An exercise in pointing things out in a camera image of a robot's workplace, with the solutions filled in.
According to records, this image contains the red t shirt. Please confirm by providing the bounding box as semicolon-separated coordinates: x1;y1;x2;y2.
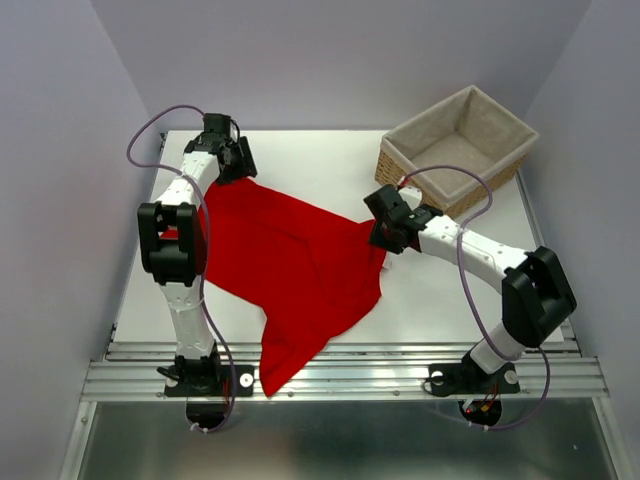
161;177;390;398

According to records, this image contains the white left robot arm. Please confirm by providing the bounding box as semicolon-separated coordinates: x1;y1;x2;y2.
137;133;257;397

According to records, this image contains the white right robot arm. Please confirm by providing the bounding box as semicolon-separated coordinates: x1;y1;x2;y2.
364;185;577;395

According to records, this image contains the wicker basket with cloth liner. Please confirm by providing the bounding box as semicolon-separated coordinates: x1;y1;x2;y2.
374;85;539;218

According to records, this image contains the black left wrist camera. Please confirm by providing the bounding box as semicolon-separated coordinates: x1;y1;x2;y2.
201;113;240;146

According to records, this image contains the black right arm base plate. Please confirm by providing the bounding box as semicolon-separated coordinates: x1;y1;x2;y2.
422;363;520;398

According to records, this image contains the aluminium rail frame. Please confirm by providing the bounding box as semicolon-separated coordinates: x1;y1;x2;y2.
57;130;624;480

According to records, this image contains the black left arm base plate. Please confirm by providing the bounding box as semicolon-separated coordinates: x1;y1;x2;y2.
158;364;255;398

